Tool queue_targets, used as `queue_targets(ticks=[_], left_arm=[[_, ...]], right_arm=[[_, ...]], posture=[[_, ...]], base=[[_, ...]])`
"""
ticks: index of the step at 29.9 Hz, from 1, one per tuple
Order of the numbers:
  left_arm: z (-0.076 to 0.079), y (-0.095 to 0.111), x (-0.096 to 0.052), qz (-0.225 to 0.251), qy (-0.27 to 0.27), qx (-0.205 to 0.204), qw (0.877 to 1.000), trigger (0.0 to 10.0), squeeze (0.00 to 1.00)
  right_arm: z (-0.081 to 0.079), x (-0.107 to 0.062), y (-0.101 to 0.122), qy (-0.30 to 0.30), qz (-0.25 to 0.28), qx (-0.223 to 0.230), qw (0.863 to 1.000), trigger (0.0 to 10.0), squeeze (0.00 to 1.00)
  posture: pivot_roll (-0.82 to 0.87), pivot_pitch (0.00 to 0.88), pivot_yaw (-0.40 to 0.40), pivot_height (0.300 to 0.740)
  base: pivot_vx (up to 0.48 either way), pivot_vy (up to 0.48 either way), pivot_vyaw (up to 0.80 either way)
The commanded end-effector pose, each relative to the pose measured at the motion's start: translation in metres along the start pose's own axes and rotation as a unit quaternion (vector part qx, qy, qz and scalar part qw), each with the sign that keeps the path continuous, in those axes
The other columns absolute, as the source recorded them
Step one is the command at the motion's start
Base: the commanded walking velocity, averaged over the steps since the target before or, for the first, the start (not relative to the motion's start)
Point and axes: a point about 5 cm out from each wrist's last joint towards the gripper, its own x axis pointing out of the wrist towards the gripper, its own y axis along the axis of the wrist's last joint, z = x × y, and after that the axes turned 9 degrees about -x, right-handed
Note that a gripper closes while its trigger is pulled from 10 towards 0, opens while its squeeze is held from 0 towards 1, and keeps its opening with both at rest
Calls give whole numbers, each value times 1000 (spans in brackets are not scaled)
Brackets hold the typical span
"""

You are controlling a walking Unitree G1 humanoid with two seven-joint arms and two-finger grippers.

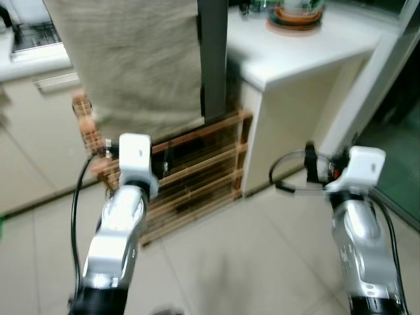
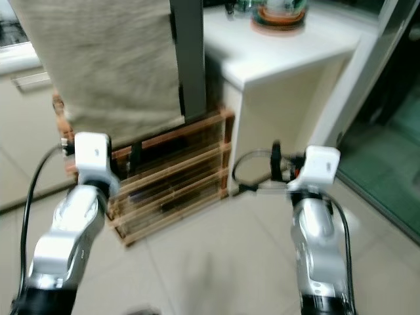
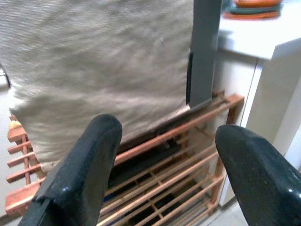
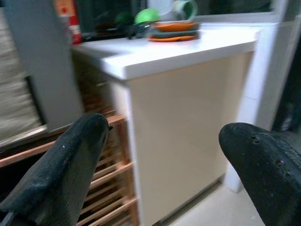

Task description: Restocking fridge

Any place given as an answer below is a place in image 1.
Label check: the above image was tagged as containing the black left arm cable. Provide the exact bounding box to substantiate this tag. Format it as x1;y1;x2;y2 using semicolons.
69;152;114;309

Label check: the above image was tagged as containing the white sliding door frame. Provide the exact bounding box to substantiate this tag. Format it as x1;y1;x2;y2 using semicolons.
320;0;420;158

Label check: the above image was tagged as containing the steel gas stove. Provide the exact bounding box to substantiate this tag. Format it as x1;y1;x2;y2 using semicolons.
10;20;64;63

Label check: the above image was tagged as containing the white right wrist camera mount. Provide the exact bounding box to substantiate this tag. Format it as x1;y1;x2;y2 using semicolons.
325;146;387;196

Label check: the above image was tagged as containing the wooden slatted rack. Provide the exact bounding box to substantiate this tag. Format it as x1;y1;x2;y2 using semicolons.
71;91;255;247

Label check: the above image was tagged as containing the orange and green pot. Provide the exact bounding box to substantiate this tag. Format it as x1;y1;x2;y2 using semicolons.
266;0;326;35

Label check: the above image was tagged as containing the cream kitchen cabinet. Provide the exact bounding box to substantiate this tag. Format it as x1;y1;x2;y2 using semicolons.
0;56;99;214

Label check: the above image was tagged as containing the silver drawer handle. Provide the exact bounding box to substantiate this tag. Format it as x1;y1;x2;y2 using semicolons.
33;72;81;91

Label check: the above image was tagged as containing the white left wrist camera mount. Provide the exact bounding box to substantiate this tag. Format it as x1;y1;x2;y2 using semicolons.
118;133;159;198

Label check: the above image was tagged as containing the beige woven cloth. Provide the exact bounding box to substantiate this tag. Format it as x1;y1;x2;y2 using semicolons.
43;0;205;142

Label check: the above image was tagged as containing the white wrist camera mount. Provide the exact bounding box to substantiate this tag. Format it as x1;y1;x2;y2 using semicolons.
118;133;159;198
325;146;387;196

